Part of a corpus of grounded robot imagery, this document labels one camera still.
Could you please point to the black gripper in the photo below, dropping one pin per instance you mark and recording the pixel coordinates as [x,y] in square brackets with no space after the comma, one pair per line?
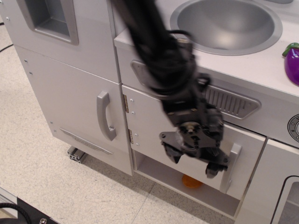
[199,132]

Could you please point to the white cabinet door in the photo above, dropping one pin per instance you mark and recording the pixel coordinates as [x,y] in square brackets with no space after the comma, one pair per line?
[150,127]

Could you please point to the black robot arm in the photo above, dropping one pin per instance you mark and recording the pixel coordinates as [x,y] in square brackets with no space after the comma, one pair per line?
[171,72]

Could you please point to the white toy kitchen cabinet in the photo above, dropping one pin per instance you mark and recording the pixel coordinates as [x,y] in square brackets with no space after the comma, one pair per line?
[259,76]

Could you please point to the orange toy fruit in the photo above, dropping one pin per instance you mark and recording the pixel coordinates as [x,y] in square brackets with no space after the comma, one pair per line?
[191,182]

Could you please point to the grey vent panel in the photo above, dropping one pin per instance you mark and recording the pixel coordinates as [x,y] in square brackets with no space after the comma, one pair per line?
[228,102]

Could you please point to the white oven door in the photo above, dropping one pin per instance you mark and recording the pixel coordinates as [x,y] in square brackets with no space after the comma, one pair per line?
[272,196]

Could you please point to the black white oven dial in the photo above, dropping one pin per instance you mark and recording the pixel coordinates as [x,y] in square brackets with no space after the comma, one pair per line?
[293,127]

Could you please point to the silver round sink basin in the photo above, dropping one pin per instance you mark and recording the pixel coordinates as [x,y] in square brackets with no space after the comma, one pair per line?
[228,27]

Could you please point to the purple toy eggplant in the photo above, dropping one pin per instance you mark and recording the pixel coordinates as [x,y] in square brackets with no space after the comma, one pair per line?
[291,63]

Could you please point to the grey cabinet door handle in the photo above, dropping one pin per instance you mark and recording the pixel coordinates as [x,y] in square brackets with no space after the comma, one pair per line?
[227,176]

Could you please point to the grey fridge door handle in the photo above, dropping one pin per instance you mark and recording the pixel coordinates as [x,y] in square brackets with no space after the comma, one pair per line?
[102,102]

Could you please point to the aluminium extrusion rail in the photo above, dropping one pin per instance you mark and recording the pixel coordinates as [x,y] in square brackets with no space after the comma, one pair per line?
[76,154]

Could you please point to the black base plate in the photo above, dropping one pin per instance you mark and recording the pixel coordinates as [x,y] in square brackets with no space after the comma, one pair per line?
[26,214]

